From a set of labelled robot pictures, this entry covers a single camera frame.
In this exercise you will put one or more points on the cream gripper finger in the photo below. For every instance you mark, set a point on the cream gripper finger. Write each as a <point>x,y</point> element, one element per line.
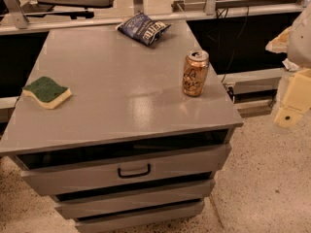
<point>296,101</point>
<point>280,43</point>

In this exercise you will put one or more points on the orange soda can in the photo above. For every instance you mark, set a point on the orange soda can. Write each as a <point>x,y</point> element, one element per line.
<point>195,72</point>

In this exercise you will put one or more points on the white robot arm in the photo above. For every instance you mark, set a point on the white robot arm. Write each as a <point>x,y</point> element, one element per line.
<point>295,41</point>

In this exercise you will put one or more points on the blue chip bag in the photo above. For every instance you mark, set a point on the blue chip bag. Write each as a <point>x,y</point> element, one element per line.
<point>143,29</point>

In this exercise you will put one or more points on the bottom grey drawer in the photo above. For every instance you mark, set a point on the bottom grey drawer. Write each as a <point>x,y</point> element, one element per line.
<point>109,223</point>

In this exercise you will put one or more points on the grey drawer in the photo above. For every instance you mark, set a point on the grey drawer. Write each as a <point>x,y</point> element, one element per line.
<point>109,223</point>
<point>135,199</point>

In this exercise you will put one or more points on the grey drawer cabinet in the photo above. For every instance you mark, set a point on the grey drawer cabinet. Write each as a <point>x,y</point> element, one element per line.
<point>127,99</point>

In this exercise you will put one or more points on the black office chair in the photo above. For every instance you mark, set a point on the black office chair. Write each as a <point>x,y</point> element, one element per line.
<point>70,8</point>

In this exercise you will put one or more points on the green yellow sponge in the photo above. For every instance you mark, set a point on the green yellow sponge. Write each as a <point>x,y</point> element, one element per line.
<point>48,93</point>

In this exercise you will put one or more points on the middle grey drawer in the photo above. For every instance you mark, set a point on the middle grey drawer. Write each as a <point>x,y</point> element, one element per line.
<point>135,199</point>

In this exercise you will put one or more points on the top drawer with black handle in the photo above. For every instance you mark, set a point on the top drawer with black handle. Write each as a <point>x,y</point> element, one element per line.
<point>124,170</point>

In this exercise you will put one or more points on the metal frame rail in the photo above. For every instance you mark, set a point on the metal frame rail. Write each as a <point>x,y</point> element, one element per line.
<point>15,21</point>

